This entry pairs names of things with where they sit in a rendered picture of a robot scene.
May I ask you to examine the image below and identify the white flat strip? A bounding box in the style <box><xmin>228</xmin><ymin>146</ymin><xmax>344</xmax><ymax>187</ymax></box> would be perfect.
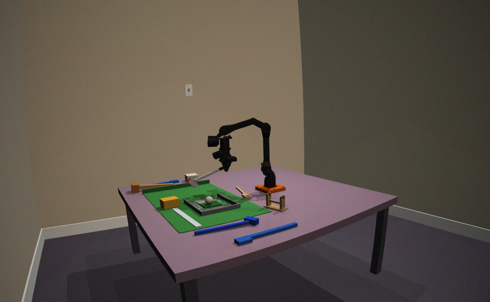
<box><xmin>172</xmin><ymin>208</ymin><xmax>202</xmax><ymax>227</ymax></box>

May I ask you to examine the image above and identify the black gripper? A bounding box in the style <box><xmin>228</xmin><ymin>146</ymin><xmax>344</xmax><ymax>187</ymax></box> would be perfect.
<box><xmin>219</xmin><ymin>146</ymin><xmax>237</xmax><ymax>172</ymax></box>

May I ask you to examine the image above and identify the green mat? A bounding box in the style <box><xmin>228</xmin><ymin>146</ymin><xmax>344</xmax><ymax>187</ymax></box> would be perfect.
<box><xmin>143</xmin><ymin>183</ymin><xmax>272</xmax><ymax>233</ymax></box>

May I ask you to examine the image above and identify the white block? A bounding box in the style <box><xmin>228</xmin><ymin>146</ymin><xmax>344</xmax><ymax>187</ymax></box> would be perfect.
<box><xmin>185</xmin><ymin>173</ymin><xmax>198</xmax><ymax>181</ymax></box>

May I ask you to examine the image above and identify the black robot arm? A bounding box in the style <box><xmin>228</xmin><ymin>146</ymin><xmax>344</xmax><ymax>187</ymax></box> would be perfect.
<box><xmin>207</xmin><ymin>117</ymin><xmax>277</xmax><ymax>188</ymax></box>

